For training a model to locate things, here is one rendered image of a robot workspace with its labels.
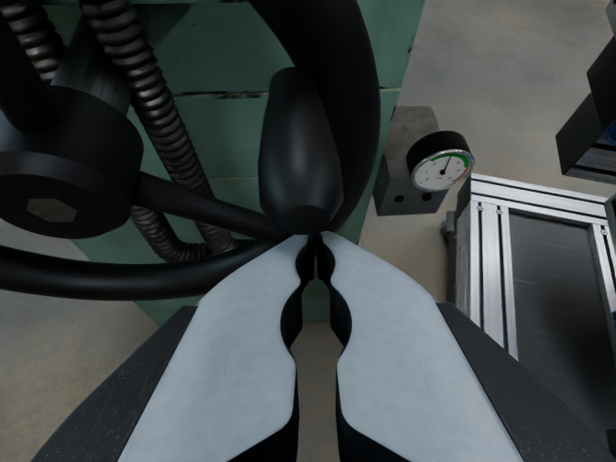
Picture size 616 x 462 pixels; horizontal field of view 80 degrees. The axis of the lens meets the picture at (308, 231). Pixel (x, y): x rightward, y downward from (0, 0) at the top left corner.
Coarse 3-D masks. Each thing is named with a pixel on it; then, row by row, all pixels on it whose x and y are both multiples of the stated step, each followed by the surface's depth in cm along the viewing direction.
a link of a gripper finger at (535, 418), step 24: (456, 312) 8; (456, 336) 8; (480, 336) 8; (480, 360) 7; (504, 360) 7; (480, 384) 7; (504, 384) 7; (528, 384) 7; (504, 408) 6; (528, 408) 6; (552, 408) 6; (528, 432) 6; (552, 432) 6; (576, 432) 6; (528, 456) 6; (552, 456) 6; (576, 456) 6; (600, 456) 6
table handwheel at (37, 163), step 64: (256, 0) 11; (320, 0) 11; (0, 64) 12; (64, 64) 18; (320, 64) 12; (0, 128) 14; (64, 128) 15; (128, 128) 17; (0, 192) 15; (64, 192) 15; (128, 192) 17; (192, 192) 20; (0, 256) 24; (256, 256) 25
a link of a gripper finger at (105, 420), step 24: (192, 312) 9; (168, 336) 8; (144, 360) 7; (168, 360) 7; (120, 384) 7; (144, 384) 7; (96, 408) 7; (120, 408) 7; (144, 408) 7; (72, 432) 6; (96, 432) 6; (120, 432) 6; (48, 456) 6; (72, 456) 6; (96, 456) 6
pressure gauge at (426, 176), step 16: (416, 144) 37; (432, 144) 36; (448, 144) 35; (464, 144) 36; (416, 160) 37; (432, 160) 36; (464, 160) 36; (416, 176) 38; (432, 176) 38; (448, 176) 38; (464, 176) 38
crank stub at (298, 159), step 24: (288, 72) 12; (288, 96) 11; (312, 96) 12; (264, 120) 12; (288, 120) 11; (312, 120) 11; (264, 144) 11; (288, 144) 10; (312, 144) 10; (264, 168) 10; (288, 168) 10; (312, 168) 10; (336, 168) 10; (264, 192) 10; (288, 192) 10; (312, 192) 10; (336, 192) 10; (288, 216) 10; (312, 216) 10
